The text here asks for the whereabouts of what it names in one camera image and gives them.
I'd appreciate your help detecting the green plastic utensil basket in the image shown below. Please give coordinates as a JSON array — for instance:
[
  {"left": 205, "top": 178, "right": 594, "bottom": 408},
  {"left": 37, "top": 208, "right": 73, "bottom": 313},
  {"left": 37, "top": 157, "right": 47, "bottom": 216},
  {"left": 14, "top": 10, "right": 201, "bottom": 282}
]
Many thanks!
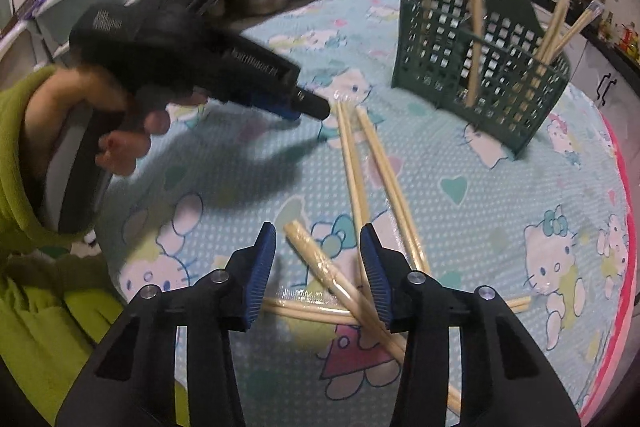
[{"left": 392, "top": 0, "right": 570, "bottom": 155}]

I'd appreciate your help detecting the person's left hand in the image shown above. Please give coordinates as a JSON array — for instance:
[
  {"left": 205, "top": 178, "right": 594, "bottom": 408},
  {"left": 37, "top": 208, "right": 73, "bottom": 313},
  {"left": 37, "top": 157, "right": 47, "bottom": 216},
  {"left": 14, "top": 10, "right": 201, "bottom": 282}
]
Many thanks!
[{"left": 21, "top": 66, "right": 170, "bottom": 180}]

